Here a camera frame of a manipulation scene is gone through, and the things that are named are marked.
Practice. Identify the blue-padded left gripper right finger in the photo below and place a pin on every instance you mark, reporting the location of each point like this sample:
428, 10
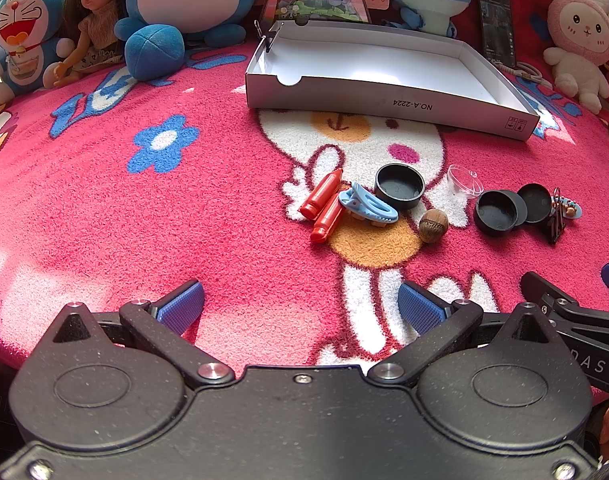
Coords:
442, 329

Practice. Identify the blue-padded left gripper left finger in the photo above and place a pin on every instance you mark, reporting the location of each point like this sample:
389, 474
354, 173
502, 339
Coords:
158, 328

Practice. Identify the small blue food plate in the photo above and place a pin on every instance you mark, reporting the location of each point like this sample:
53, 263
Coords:
571, 210

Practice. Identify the black round lid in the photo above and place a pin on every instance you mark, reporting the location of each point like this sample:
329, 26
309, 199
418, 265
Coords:
498, 212
538, 200
399, 185

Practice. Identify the brown hazelnut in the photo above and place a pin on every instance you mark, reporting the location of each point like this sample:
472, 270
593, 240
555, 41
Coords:
433, 226

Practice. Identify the clear plastic dome cup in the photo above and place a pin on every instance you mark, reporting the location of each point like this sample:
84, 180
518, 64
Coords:
464, 181

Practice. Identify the light blue hair clip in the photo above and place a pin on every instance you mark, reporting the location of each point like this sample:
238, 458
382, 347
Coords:
365, 206

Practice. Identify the red crayon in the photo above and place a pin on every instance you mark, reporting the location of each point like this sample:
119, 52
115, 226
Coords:
327, 221
313, 205

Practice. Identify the pink cartoon fleece blanket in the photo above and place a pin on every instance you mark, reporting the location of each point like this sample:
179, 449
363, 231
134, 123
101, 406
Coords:
112, 189

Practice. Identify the white shallow cardboard box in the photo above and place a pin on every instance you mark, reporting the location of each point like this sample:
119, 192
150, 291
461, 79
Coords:
355, 68

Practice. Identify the pink bunny plush toy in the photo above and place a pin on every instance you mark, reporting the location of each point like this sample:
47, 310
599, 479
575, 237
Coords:
580, 32

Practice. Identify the black smartphone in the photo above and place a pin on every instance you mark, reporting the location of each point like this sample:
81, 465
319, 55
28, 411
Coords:
498, 34

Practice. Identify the black binder clip on box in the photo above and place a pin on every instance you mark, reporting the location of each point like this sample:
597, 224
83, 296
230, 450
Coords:
265, 38

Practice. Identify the round blue plush toy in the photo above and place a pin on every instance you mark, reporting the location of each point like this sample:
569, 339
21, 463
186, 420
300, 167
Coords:
155, 32

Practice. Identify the brown-haired doll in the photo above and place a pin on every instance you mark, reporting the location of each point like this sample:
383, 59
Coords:
98, 46

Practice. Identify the Doraemon plush toy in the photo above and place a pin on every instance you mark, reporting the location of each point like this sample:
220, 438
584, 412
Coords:
30, 37

